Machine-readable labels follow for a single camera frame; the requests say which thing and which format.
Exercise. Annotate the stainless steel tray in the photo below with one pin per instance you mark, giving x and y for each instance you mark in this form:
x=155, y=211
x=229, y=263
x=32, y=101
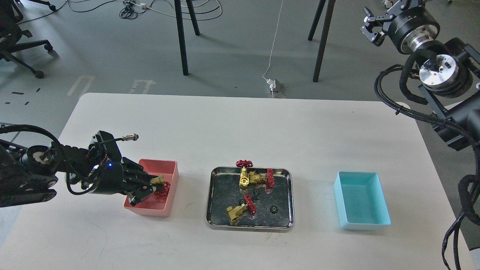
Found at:
x=224, y=191

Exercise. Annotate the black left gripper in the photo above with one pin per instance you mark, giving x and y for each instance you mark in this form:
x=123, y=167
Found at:
x=125, y=177

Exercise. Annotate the black stand leg right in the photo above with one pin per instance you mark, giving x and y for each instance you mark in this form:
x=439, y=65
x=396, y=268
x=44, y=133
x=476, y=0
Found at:
x=325, y=33

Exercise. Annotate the white power adapter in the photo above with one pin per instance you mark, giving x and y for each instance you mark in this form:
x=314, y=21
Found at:
x=275, y=86

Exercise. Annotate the black office chair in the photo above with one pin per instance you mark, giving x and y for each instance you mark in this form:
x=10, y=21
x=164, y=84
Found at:
x=11, y=33

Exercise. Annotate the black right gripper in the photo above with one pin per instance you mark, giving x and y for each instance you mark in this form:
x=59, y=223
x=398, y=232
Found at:
x=410, y=18

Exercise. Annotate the pink plastic box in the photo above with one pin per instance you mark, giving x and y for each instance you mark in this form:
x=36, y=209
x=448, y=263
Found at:
x=159, y=204

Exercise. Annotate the brass valve top red handle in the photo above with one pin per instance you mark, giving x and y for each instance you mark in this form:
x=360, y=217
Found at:
x=244, y=180

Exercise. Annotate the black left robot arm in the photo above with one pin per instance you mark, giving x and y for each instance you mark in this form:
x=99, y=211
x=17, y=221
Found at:
x=29, y=173

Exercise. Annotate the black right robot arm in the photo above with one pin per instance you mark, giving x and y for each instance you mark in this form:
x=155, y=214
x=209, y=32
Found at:
x=433, y=69

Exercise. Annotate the light blue plastic box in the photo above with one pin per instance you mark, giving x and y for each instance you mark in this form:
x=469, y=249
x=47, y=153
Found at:
x=360, y=201

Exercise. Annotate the brass valve red handle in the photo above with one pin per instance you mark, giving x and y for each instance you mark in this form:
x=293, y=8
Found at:
x=244, y=180
x=162, y=187
x=267, y=180
x=234, y=214

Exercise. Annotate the small black gear centre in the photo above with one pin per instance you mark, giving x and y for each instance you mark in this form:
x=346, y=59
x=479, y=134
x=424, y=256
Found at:
x=255, y=195

